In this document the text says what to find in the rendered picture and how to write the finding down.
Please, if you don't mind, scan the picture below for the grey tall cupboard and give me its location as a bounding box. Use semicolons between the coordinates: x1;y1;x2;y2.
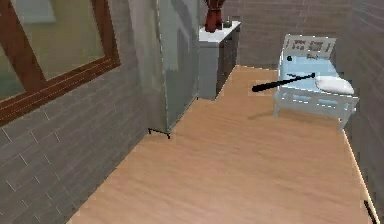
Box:
128;0;202;140

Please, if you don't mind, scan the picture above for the grey chest of drawers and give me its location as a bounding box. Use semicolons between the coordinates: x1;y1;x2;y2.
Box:
198;20;242;101

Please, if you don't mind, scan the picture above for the red vase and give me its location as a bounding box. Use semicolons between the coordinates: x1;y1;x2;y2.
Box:
204;0;226;34

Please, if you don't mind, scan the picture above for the white framed blue bed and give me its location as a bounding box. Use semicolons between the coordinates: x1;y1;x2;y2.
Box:
273;33;360;131

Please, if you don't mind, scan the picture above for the white pillow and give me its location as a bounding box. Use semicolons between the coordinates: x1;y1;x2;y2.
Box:
314;75;355;96

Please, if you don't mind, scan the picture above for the brown framed window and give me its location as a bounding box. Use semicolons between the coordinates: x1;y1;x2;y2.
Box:
0;0;122;127

